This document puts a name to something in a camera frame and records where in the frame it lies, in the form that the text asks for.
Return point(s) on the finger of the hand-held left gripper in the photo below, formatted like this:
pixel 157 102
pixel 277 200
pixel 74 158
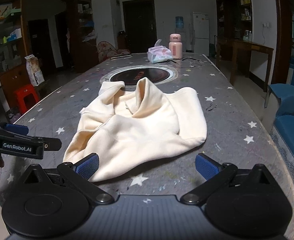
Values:
pixel 53 144
pixel 18 129

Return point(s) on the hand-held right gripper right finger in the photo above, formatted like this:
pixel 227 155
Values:
pixel 207 167

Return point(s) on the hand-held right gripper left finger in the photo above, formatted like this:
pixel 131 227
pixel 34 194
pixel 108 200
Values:
pixel 88 166

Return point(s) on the white towel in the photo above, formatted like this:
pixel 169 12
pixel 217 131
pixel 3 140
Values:
pixel 142 135

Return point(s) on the red plastic stool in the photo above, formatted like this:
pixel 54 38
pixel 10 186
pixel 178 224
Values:
pixel 25 91

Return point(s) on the grey star-print tablecloth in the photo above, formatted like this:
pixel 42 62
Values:
pixel 237 120

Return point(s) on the white printed sack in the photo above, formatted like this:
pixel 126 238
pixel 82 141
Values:
pixel 34 71

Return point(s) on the blue sofa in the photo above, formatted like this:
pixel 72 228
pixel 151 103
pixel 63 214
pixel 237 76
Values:
pixel 287 120

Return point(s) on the teal white box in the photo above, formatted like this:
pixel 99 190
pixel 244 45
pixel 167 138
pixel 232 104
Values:
pixel 14 35

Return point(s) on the floral padded child seat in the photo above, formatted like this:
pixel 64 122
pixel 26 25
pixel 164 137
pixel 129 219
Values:
pixel 107 51

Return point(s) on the round black induction cooktop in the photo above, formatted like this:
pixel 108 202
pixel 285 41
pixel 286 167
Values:
pixel 149 75

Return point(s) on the clear eyeglasses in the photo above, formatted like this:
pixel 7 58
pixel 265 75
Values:
pixel 187 58

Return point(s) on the black smartphone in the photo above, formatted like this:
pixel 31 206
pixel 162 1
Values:
pixel 120 56

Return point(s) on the dark wooden arched cabinet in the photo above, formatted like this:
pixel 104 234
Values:
pixel 24 17

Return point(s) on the pink white tissue pack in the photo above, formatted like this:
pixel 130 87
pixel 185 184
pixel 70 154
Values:
pixel 162 57

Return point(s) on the colourful flat box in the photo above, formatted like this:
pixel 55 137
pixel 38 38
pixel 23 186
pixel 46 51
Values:
pixel 5 11

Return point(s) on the pink thermos bottle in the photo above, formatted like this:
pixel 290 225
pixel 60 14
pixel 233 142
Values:
pixel 175 48

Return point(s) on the dark wooden desk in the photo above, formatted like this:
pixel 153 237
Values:
pixel 252 46

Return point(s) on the white water dispenser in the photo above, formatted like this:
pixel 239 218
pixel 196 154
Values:
pixel 180 38

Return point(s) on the glass jar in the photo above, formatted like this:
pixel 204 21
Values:
pixel 247 36

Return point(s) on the white refrigerator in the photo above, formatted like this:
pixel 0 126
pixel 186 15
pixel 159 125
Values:
pixel 200 30

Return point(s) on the blue water jug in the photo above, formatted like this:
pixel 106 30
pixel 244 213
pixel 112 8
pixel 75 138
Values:
pixel 179 22

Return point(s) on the dark wooden door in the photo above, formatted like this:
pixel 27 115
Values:
pixel 139 25

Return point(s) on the dark wooden shelf cabinet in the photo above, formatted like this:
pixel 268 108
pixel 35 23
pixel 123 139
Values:
pixel 232 17

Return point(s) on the dark wooden doorframe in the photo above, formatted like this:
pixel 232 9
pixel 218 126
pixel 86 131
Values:
pixel 281 30

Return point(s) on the white wall socket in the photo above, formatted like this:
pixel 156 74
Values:
pixel 266 25

